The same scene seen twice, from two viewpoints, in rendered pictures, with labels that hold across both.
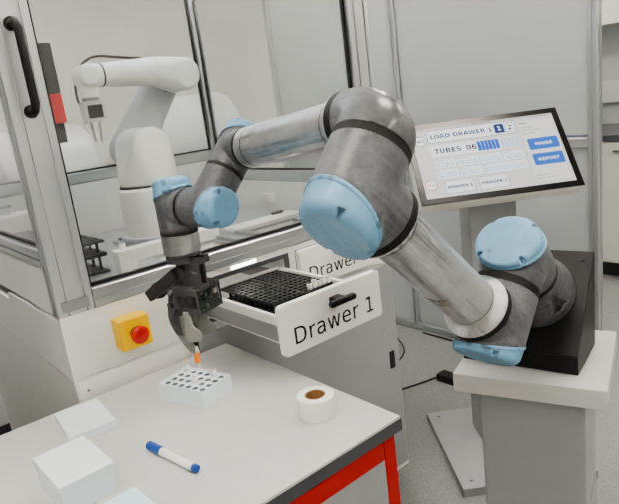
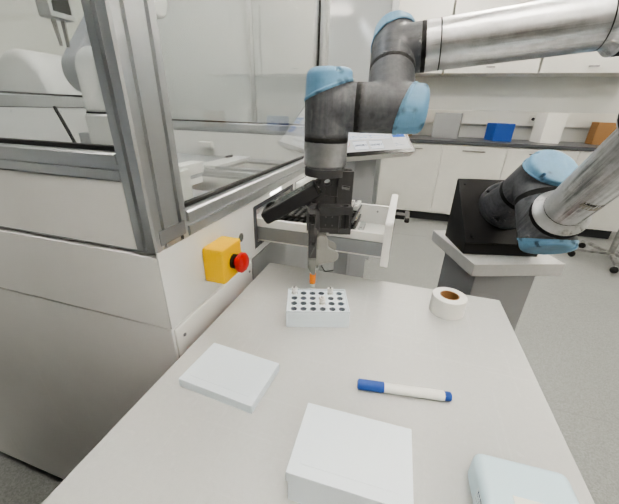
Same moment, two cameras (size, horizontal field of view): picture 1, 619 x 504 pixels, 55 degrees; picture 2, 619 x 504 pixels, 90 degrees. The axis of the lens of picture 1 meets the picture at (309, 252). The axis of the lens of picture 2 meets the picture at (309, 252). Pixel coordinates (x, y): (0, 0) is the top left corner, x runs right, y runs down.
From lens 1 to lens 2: 0.95 m
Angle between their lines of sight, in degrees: 35
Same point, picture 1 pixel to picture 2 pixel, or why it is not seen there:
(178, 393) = (314, 317)
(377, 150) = not seen: outside the picture
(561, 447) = (513, 300)
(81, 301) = (178, 228)
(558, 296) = not seen: hidden behind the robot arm
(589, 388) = (555, 263)
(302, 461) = (508, 357)
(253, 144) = (472, 34)
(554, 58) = (363, 78)
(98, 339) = (192, 273)
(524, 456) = not seen: hidden behind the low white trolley
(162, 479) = (428, 422)
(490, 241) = (546, 166)
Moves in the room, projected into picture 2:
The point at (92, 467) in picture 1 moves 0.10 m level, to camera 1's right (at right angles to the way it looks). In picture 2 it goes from (401, 450) to (453, 406)
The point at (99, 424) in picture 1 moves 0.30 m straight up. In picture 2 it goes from (266, 375) to (258, 180)
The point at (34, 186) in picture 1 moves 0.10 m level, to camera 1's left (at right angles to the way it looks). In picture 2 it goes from (123, 36) to (11, 21)
